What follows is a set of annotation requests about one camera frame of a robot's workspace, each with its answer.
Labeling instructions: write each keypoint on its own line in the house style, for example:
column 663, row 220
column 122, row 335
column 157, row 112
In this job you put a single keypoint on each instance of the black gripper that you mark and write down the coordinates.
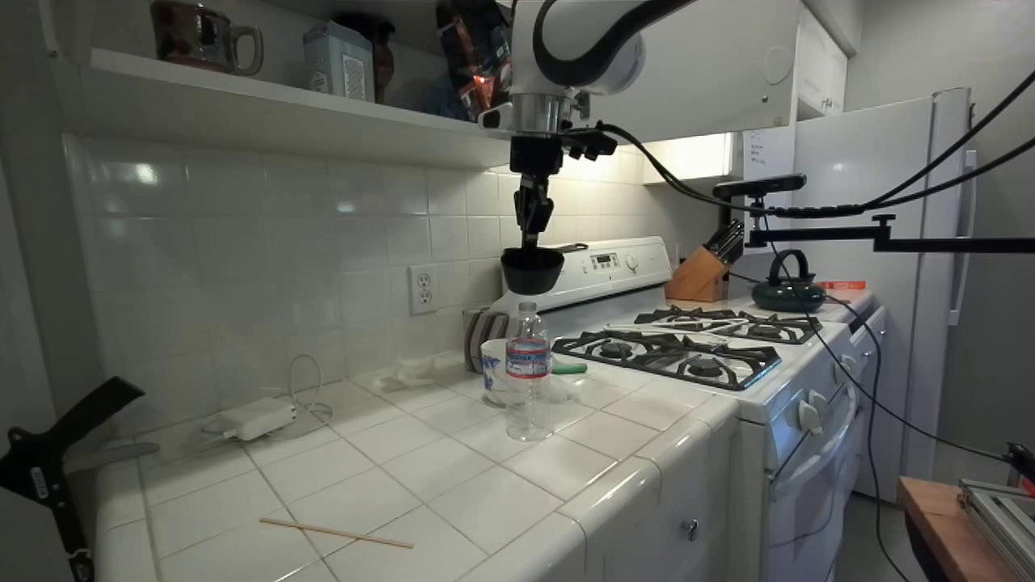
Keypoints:
column 534, row 158

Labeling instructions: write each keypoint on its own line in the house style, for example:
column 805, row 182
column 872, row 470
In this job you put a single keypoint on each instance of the small black pot with handle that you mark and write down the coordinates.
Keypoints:
column 534, row 270

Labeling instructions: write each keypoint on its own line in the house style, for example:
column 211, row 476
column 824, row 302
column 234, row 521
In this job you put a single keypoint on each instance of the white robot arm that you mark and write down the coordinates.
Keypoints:
column 657, row 68

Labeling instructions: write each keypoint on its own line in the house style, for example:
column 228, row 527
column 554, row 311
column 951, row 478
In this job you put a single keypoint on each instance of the clear plastic water bottle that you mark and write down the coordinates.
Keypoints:
column 526, row 363

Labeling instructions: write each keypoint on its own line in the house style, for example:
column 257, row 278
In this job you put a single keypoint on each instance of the colourful snack bag on shelf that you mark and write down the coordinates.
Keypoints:
column 477, row 41

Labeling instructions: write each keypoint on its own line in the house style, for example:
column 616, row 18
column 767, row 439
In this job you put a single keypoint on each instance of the wooden knife block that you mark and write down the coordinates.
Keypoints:
column 697, row 276

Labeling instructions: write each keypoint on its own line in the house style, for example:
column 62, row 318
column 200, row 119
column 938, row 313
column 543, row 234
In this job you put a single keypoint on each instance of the dark jar on shelf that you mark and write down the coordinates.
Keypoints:
column 377, row 30

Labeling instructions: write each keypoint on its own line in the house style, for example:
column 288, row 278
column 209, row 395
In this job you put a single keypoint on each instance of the blue white box on shelf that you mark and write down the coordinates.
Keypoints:
column 342, row 61

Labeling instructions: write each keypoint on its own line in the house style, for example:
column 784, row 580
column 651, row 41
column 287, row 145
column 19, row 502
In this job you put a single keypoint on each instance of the black stove grate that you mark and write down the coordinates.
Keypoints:
column 675, row 356
column 741, row 324

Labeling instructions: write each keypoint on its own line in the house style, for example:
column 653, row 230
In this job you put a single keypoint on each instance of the dark green kettle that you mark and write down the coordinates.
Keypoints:
column 790, row 285

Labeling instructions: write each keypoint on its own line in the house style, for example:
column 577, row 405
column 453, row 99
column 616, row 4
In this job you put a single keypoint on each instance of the rear black stove grate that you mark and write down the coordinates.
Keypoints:
column 741, row 324

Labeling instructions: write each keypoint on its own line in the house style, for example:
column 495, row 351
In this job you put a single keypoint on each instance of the white gas stove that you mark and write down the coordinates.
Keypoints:
column 799, row 423

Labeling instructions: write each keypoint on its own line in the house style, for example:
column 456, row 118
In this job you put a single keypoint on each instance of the white refrigerator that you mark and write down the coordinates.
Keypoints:
column 853, row 158

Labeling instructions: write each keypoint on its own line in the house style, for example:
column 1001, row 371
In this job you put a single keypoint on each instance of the white power adapter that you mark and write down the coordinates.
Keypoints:
column 252, row 419

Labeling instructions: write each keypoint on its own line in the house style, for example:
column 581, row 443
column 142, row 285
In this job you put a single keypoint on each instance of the brown ceramic mug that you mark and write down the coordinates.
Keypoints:
column 191, row 34

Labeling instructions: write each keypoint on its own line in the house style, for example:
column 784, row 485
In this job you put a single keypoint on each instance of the wooden stick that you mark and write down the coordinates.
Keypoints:
column 342, row 533

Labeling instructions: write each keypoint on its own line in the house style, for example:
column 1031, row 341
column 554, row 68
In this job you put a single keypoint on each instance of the wooden side table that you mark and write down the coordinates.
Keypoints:
column 950, row 538

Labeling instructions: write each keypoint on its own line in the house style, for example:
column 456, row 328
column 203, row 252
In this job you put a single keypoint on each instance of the white wall power outlet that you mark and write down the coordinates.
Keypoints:
column 423, row 288

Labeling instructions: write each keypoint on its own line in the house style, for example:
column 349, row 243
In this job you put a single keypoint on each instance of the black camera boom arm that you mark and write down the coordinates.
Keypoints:
column 877, row 234

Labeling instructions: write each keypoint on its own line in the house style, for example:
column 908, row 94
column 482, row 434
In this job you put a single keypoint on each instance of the white wall shelf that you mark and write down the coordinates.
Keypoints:
column 140, row 99

